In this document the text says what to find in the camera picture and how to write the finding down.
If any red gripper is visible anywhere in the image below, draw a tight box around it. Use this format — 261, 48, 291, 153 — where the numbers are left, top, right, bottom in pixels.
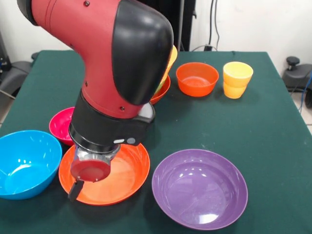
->
67, 159, 111, 202

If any large red bowl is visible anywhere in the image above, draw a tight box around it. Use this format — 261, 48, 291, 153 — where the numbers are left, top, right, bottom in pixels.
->
58, 143, 151, 207
150, 75, 171, 105

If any large orange bowl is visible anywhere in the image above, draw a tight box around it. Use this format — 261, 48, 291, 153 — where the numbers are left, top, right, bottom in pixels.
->
160, 45, 178, 85

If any blue bowl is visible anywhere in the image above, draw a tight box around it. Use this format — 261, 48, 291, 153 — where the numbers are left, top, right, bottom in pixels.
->
0, 130, 63, 201

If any pink bowl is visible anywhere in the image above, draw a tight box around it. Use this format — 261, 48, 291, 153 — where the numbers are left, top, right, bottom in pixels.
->
49, 106, 75, 146

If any purple bowl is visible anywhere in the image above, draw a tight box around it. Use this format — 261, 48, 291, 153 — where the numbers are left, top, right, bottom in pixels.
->
151, 149, 249, 231

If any black device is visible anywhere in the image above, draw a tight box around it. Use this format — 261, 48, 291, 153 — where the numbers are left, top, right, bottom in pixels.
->
0, 30, 12, 73

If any dark green table cloth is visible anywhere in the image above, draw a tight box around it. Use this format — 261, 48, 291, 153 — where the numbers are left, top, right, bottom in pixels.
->
0, 50, 312, 234

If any small red bowl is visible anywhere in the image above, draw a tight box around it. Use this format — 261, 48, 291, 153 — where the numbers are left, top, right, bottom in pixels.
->
175, 62, 219, 98

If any yellow cup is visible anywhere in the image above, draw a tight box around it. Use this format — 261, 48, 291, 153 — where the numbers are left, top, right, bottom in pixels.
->
223, 61, 254, 99

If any blue cable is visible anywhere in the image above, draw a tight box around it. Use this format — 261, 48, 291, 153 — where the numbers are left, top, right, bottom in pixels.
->
297, 70, 312, 108

